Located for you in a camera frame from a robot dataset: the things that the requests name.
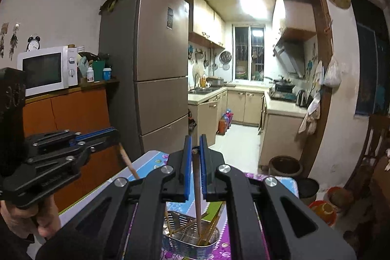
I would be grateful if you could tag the green dried leaves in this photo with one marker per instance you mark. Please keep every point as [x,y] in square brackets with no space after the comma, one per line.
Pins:
[111,2]

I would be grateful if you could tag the person's left forearm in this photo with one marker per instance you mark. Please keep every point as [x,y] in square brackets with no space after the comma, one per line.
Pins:
[61,246]

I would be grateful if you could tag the single brown chopstick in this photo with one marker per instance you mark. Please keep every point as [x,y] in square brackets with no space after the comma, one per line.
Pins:
[129,164]
[198,211]

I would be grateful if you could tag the grey cooking pot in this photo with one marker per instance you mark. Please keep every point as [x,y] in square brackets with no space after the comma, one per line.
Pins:
[215,81]

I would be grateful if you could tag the dark bucket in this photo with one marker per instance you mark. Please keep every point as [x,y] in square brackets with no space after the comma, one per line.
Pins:
[307,191]

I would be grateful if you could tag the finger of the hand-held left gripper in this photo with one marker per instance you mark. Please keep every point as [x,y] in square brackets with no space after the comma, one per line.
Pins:
[100,138]
[61,155]

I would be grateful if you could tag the hanging key bunch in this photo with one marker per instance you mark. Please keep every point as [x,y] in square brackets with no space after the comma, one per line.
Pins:
[3,40]
[14,40]

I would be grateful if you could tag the beige wall cabinets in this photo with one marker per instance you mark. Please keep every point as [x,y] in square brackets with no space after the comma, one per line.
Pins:
[207,22]

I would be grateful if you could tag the red plastic basin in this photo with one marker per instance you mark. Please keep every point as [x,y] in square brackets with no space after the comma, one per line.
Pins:
[324,211]

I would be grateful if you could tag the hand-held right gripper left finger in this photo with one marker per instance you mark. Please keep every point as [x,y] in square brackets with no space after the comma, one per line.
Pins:
[189,168]

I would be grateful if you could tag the dark barred window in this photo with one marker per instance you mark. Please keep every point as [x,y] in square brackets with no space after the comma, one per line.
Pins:
[371,65]

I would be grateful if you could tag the orange wooden cabinet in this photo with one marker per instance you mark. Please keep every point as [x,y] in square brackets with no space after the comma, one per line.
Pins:
[79,110]

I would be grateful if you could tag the blue and white cup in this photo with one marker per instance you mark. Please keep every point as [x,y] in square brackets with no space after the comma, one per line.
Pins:
[107,74]

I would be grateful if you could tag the kitchen window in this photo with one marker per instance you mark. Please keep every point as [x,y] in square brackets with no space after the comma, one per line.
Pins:
[249,53]

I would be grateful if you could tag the hanging beige cloth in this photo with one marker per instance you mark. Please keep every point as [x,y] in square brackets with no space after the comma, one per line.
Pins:
[310,116]

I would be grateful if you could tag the white microwave oven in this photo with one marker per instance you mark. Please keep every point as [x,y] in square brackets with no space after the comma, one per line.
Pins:
[42,71]

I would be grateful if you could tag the black wok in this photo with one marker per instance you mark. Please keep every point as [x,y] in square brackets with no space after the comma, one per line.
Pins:
[283,85]

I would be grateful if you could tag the steel electric kettle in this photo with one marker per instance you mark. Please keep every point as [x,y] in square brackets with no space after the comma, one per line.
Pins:
[301,98]

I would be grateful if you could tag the black alarm clock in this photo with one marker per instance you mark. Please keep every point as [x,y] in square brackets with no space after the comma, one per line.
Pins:
[33,43]

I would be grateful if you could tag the orange oil bottles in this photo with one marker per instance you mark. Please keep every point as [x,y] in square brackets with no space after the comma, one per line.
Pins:
[225,123]

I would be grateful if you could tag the small white bottle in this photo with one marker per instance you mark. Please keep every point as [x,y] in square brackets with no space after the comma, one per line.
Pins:
[90,74]

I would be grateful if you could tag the steel range hood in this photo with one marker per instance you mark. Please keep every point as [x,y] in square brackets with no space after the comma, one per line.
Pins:
[289,56]

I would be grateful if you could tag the brown ceramic jar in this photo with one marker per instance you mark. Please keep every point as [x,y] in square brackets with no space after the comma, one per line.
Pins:
[285,167]

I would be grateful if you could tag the beige base cabinets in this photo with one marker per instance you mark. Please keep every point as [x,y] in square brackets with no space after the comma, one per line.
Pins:
[243,107]

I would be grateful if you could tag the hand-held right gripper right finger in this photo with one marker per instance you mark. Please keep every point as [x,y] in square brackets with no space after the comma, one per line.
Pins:
[203,168]

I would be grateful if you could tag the floral striped tablecloth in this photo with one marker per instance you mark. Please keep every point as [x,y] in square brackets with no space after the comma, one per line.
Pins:
[146,162]

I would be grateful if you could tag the gas stove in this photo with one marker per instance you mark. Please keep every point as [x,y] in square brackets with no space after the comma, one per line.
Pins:
[281,95]

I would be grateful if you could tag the round wall strainer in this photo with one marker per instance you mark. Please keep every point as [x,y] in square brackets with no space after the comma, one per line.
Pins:
[225,57]

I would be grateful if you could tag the metal perforated utensil holder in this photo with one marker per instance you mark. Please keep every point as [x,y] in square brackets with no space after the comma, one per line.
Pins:
[182,249]

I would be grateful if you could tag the green cup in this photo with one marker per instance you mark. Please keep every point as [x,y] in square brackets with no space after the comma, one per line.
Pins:
[99,71]

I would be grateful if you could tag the brown refrigerator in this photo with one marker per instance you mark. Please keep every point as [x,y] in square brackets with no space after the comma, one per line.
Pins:
[158,49]

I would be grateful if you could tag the hanging white plastic bag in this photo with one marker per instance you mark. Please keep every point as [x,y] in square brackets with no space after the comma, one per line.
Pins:
[332,74]

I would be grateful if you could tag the bunch of wooden chopsticks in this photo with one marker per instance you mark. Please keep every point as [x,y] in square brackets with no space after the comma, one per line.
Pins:
[168,223]

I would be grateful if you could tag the person's left hand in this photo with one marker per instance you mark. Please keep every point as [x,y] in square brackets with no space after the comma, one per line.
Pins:
[45,222]

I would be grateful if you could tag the dark wooden chair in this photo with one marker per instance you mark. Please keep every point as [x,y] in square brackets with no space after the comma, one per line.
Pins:
[371,156]

